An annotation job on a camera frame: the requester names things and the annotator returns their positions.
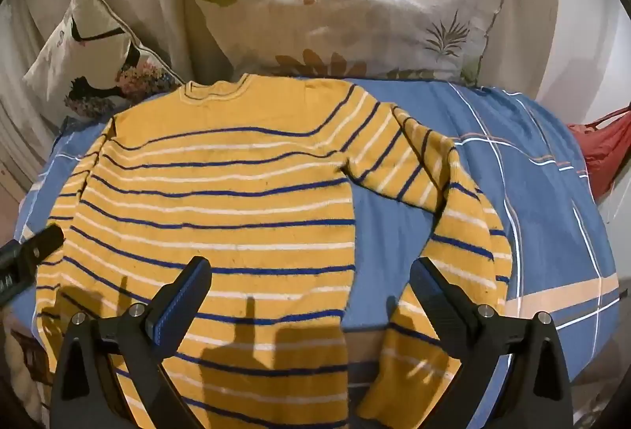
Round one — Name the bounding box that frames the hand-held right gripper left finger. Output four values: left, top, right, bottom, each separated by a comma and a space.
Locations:
51, 256, 213, 429

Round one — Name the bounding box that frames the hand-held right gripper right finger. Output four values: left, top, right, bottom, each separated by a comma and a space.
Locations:
410, 256, 575, 429

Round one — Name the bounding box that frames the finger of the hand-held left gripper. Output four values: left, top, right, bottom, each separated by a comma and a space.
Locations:
0, 224, 65, 279

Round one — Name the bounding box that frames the yellow striped sweater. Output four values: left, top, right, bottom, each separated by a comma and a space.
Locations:
35, 74, 513, 429

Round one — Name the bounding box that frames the blue plaid bedsheet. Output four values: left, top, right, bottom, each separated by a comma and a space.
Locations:
12, 76, 623, 410

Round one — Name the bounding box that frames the small printed cushion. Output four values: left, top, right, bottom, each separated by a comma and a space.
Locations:
24, 0, 186, 121

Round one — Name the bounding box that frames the red cloth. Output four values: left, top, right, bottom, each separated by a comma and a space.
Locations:
567, 106, 631, 203

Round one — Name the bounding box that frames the white floral pillow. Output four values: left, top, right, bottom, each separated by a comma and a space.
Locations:
172, 0, 510, 87

